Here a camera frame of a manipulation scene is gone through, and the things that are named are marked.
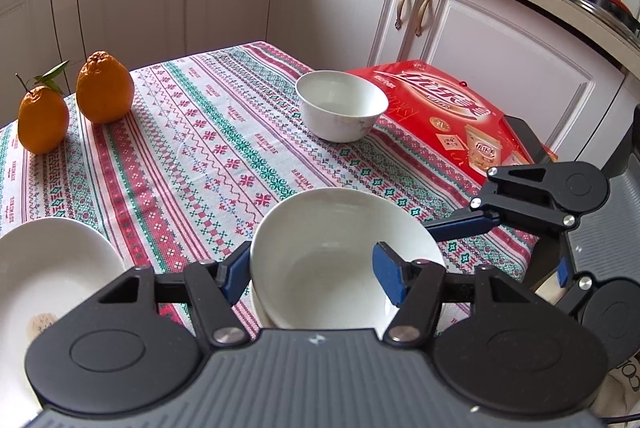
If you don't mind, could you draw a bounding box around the white plate with fruit print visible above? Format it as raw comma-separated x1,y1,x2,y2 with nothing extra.
0,217,127,428

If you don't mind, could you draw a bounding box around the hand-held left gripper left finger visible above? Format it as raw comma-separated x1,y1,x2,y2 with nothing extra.
97,241,252,348

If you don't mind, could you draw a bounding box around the bumpy orange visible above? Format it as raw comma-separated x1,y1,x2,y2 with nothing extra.
75,50,135,125

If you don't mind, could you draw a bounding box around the white fleece garment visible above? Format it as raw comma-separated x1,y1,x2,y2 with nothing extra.
590,348,640,428

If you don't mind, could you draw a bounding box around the red cardboard gift box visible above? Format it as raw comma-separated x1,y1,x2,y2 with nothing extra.
346,58,558,189

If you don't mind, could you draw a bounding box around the bronze cabinet handle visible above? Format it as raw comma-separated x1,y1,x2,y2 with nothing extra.
394,0,413,30
415,0,435,38

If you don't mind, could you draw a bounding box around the red green patterned tablecloth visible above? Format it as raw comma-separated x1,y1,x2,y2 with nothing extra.
0,40,542,349

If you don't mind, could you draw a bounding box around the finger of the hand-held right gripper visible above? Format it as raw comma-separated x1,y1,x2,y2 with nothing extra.
554,253,598,316
425,162,576,243

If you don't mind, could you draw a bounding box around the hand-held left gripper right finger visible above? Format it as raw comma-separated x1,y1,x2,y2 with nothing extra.
372,242,521,346

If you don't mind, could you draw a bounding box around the dark pot with red knob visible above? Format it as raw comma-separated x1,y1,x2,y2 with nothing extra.
574,0,640,35

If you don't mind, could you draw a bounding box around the orange with green leaves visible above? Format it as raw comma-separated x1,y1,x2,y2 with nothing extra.
15,60,71,155

